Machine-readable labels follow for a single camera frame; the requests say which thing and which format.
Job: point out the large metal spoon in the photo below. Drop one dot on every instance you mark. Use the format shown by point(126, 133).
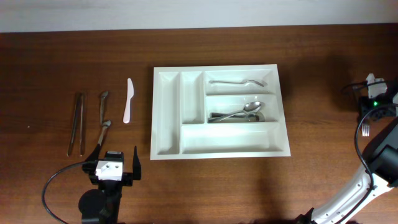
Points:
point(253, 117)
point(247, 109)

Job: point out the white plastic cutlery tray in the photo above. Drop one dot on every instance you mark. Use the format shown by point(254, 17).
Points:
point(182, 102)

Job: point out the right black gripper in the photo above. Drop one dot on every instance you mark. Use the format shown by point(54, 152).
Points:
point(365, 111)

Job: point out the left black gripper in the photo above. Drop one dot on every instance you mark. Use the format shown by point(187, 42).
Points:
point(129, 177)

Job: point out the metal fork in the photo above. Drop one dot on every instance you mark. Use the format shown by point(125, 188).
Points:
point(243, 82)
point(365, 129)

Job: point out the white plastic knife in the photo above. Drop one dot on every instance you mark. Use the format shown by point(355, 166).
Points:
point(130, 94)

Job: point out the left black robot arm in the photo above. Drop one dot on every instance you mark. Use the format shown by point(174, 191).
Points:
point(101, 205)

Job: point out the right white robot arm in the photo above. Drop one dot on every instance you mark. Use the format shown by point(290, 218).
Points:
point(377, 174)

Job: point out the small metal spoon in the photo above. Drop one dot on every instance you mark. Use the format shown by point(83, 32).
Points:
point(105, 125)
point(102, 105)

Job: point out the upper small metal spoon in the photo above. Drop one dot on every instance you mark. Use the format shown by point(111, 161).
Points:
point(102, 105)

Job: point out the lower small metal spoon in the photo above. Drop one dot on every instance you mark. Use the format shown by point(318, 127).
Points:
point(105, 125)

